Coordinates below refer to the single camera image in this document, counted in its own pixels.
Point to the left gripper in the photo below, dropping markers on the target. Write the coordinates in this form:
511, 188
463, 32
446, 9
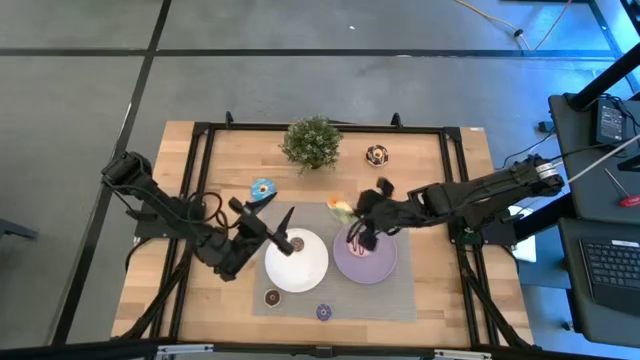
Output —
255, 225

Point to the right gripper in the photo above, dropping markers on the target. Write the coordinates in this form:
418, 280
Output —
390, 212

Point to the pink chocolate-drizzled donut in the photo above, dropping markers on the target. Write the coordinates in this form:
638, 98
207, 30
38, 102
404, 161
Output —
358, 250

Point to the blue white-drizzled donut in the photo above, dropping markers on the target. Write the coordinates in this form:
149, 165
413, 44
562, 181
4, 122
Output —
263, 189

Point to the yellow green toy fruit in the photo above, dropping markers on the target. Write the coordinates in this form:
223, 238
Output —
346, 215

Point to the small sprinkled chocolate donut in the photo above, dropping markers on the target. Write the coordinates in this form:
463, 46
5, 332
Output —
297, 244

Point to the orange glazed donut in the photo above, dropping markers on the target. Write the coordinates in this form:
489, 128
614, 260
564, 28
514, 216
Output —
334, 201

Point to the chocolate pink-drizzled donut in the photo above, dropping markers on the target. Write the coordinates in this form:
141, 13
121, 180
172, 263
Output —
377, 155

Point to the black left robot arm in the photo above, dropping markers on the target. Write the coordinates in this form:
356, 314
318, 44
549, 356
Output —
165, 210

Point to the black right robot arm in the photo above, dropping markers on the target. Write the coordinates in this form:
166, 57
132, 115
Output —
490, 192

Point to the purple plate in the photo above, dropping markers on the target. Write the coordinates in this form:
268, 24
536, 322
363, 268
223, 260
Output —
370, 265

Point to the white round plate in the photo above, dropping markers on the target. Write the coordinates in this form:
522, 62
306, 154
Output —
297, 270

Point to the black plant pot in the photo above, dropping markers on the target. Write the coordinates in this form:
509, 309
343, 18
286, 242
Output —
315, 165

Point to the grey woven placemat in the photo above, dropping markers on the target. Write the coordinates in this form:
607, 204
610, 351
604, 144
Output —
370, 300

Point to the green artificial plant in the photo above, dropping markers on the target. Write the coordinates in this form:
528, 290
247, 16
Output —
311, 142

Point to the small purple donut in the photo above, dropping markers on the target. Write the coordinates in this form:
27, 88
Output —
323, 312

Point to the grey desk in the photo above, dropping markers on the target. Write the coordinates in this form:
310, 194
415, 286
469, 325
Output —
580, 165
575, 280

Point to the black horizontal beam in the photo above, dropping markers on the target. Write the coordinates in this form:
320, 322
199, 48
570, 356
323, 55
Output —
75, 349

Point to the black laptop keyboard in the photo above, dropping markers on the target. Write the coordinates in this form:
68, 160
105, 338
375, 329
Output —
612, 272

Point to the black power adapter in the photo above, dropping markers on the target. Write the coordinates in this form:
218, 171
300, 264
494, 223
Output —
611, 122

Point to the black slanted beam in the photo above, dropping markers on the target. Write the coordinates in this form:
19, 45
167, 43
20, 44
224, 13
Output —
605, 80

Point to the black aluminium table frame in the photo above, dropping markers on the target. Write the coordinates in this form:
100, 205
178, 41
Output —
320, 128

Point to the silver aluminium bracket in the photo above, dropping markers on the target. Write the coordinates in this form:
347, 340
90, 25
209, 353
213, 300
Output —
462, 354
185, 349

